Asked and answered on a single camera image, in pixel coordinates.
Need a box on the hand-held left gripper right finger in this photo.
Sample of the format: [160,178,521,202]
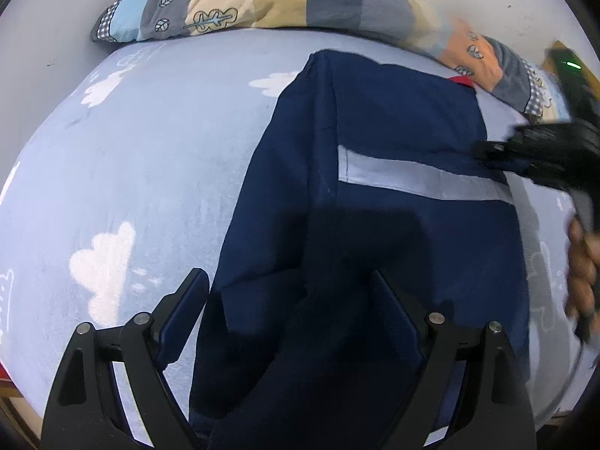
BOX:
[369,269,537,450]

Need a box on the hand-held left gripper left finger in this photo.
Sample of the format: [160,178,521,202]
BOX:
[41,267,211,450]

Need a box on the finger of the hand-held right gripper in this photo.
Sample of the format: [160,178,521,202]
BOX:
[471,138,521,170]

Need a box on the navy blue red-collared shirt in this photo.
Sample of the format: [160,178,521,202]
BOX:
[187,48,540,450]

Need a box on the person's right hand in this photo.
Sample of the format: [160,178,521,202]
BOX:
[565,218,600,320]

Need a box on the brown board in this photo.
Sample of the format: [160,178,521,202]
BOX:
[539,40,584,73]

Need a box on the light blue bed sheet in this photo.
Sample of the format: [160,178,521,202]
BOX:
[0,25,600,437]

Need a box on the long patchwork pillow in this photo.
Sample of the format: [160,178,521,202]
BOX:
[91,0,575,118]

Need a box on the wooden bed frame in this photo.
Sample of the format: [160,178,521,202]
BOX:
[0,396,42,450]

